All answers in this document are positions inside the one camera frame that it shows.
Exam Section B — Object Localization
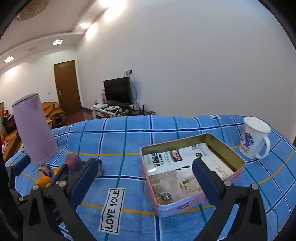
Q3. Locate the black television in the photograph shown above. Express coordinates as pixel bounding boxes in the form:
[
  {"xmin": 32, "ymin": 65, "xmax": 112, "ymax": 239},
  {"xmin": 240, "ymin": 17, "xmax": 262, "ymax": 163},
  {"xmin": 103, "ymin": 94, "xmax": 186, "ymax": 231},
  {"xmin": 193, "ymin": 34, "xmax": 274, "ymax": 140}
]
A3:
[{"xmin": 103, "ymin": 77, "xmax": 133, "ymax": 105}]

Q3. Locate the black router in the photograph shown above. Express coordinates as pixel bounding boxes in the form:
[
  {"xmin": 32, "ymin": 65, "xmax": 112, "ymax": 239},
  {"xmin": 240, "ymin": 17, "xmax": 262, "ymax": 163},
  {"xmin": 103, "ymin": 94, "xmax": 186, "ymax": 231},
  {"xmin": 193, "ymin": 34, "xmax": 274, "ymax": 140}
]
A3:
[{"xmin": 129, "ymin": 104, "xmax": 147, "ymax": 116}]

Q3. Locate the purple passion fruit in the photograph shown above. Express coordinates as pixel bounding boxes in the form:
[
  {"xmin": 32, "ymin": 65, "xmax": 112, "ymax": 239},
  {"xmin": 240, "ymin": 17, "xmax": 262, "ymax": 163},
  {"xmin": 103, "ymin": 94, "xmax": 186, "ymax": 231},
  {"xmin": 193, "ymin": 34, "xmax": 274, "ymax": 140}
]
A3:
[{"xmin": 64, "ymin": 153, "xmax": 86, "ymax": 173}]

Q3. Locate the pink rectangular tin box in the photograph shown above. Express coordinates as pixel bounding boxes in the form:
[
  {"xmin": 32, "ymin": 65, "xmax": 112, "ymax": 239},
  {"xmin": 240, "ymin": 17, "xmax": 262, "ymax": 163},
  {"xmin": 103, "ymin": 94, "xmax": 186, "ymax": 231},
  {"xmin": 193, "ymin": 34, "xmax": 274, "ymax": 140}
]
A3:
[{"xmin": 140, "ymin": 133, "xmax": 246, "ymax": 218}]

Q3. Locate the blue plaid blanket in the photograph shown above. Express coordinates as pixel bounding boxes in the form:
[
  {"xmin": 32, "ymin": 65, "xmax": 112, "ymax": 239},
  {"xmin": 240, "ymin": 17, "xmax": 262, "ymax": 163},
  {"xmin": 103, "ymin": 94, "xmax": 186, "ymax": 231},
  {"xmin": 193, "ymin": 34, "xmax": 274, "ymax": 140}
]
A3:
[{"xmin": 3, "ymin": 113, "xmax": 296, "ymax": 241}]

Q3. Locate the lilac tall kettle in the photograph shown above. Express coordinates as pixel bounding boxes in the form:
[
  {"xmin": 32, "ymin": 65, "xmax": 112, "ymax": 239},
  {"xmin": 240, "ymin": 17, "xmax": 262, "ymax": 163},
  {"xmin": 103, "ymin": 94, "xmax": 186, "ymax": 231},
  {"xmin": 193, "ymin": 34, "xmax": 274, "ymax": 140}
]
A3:
[{"xmin": 11, "ymin": 93, "xmax": 58, "ymax": 163}]

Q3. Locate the round ceiling lamp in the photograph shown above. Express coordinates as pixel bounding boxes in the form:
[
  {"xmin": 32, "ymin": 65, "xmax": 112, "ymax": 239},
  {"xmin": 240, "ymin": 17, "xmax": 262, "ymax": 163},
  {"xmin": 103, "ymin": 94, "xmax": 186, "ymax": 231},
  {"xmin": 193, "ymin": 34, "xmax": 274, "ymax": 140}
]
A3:
[{"xmin": 15, "ymin": 0, "xmax": 50, "ymax": 21}]

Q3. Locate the brown wooden door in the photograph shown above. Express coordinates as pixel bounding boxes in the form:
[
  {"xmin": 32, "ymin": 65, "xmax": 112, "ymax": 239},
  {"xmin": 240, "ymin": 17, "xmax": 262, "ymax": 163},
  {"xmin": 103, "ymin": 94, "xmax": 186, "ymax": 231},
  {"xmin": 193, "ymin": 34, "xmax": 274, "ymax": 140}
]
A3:
[{"xmin": 54, "ymin": 60, "xmax": 82, "ymax": 116}]

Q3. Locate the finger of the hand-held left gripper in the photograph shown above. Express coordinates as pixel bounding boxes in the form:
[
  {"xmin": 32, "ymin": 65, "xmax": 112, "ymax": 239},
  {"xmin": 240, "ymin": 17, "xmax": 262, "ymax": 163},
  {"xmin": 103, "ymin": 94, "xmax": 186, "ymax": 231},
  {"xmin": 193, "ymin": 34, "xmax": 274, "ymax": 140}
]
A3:
[
  {"xmin": 47, "ymin": 163, "xmax": 69, "ymax": 189},
  {"xmin": 6, "ymin": 155, "xmax": 31, "ymax": 186}
]

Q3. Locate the large orange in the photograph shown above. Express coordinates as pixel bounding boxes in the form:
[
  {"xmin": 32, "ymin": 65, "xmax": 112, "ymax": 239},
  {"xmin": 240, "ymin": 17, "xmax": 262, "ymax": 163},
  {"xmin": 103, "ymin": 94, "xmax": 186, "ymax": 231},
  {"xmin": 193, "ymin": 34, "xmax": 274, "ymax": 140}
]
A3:
[{"xmin": 37, "ymin": 176, "xmax": 52, "ymax": 189}]

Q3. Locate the white printed mug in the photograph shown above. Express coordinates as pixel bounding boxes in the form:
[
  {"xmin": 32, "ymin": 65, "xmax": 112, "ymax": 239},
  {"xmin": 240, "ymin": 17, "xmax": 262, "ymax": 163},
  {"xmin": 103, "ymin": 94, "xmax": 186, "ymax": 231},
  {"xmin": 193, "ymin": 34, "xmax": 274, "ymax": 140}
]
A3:
[{"xmin": 239, "ymin": 116, "xmax": 271, "ymax": 159}]

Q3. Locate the white television stand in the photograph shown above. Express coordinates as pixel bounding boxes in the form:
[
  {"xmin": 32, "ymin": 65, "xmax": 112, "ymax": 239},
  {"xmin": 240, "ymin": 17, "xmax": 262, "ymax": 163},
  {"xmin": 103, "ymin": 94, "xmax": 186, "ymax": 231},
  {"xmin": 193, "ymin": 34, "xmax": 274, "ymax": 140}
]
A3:
[{"xmin": 89, "ymin": 105, "xmax": 156, "ymax": 120}]

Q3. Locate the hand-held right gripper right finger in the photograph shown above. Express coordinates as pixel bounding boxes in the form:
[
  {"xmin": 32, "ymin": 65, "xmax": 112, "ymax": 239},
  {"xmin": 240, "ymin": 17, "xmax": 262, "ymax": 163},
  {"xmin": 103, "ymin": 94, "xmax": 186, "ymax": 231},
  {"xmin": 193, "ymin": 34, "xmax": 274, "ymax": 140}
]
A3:
[{"xmin": 192, "ymin": 158, "xmax": 270, "ymax": 241}]

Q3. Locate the brown striped shell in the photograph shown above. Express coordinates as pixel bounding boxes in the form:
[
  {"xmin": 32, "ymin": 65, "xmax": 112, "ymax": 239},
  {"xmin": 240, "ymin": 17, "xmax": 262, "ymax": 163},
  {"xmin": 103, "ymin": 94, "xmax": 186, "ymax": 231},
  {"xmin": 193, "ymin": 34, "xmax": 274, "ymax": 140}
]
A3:
[
  {"xmin": 95, "ymin": 159, "xmax": 103, "ymax": 178},
  {"xmin": 37, "ymin": 164, "xmax": 52, "ymax": 178}
]

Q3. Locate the black hanging cable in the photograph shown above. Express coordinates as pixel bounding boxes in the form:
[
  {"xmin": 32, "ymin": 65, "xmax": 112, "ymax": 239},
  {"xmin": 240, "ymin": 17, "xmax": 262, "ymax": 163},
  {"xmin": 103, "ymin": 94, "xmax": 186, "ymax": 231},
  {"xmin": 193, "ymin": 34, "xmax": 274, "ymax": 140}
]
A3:
[{"xmin": 129, "ymin": 74, "xmax": 138, "ymax": 105}]

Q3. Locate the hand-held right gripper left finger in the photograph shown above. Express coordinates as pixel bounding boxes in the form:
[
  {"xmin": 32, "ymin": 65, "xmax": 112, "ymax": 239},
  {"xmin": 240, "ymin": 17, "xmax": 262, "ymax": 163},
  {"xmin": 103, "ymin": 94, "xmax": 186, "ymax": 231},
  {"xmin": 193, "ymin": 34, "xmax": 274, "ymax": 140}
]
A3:
[{"xmin": 22, "ymin": 158, "xmax": 99, "ymax": 241}]

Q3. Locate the orange leather armchair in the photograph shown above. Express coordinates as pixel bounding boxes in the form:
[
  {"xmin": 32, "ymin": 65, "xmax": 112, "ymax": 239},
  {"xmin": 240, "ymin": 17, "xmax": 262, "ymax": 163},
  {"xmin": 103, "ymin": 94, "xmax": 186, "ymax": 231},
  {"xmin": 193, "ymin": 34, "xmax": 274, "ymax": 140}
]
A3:
[{"xmin": 42, "ymin": 101, "xmax": 67, "ymax": 129}]

